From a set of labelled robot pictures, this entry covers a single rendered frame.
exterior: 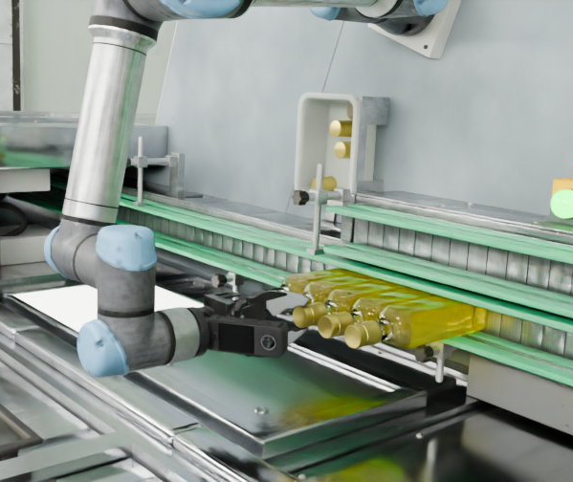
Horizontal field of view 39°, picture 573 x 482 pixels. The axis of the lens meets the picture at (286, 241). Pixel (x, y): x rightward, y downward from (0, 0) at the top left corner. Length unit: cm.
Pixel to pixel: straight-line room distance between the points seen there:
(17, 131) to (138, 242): 108
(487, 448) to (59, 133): 134
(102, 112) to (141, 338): 31
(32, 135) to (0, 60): 293
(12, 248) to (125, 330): 122
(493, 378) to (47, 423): 71
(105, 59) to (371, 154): 66
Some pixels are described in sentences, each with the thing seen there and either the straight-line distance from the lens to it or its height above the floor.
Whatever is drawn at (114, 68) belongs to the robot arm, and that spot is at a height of 142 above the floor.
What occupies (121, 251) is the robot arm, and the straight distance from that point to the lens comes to 105.
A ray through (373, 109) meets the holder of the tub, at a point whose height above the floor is 79.
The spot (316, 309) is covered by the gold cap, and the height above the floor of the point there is 114.
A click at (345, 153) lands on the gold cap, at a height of 81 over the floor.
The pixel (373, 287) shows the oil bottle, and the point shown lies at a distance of 136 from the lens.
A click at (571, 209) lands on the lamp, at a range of 130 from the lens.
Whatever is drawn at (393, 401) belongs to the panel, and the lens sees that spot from 129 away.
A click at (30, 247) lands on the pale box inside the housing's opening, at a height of 110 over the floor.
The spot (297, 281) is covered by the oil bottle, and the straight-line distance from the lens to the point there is 138.
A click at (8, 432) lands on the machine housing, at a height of 154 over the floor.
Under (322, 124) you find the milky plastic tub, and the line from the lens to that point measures 175.
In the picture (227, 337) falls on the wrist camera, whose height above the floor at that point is 132.
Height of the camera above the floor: 197
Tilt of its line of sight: 40 degrees down
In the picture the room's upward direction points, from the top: 96 degrees counter-clockwise
